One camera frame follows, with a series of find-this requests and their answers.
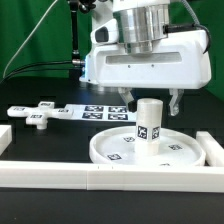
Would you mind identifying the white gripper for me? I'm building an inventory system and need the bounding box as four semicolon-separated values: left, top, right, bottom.
87;19;211;116

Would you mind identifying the white round table top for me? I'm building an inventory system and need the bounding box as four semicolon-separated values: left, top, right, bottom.
89;126;206;167

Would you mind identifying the white cross-shaped table base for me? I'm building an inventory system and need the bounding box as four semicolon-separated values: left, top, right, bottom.
7;101;73;130

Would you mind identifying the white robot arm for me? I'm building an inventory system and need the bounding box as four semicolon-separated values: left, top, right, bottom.
80;0;211;116

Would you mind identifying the white sheet with markers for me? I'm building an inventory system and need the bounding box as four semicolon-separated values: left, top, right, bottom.
65;104;136;122

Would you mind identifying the grey cable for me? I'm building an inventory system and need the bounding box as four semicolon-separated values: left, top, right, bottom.
2;0;60;79

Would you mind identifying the black cable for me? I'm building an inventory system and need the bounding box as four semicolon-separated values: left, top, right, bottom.
0;60;74;84

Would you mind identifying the white U-shaped frame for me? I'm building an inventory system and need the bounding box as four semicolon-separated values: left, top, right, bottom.
0;125;224;194

